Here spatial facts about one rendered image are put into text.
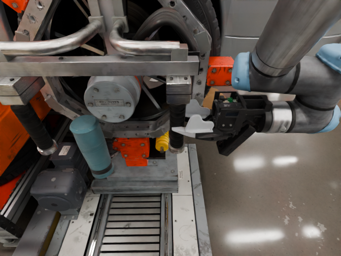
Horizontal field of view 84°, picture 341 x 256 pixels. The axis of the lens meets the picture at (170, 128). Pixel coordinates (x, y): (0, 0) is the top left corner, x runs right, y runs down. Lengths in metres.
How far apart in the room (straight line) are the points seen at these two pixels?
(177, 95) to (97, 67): 0.17
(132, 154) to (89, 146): 0.24
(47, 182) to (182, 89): 0.78
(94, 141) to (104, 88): 0.23
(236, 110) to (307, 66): 0.14
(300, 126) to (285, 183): 1.06
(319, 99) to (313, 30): 0.20
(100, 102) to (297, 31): 0.42
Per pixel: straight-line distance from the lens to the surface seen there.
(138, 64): 0.39
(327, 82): 0.45
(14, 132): 1.00
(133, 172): 1.11
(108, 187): 1.17
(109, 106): 0.51
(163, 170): 1.10
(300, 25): 0.30
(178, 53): 0.38
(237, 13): 0.81
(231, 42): 0.84
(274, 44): 0.33
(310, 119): 0.50
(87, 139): 0.65
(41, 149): 0.58
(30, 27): 0.66
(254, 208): 1.34
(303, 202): 1.50
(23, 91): 0.49
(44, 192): 0.99
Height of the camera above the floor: 1.13
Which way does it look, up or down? 42 degrees down
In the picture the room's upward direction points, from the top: straight up
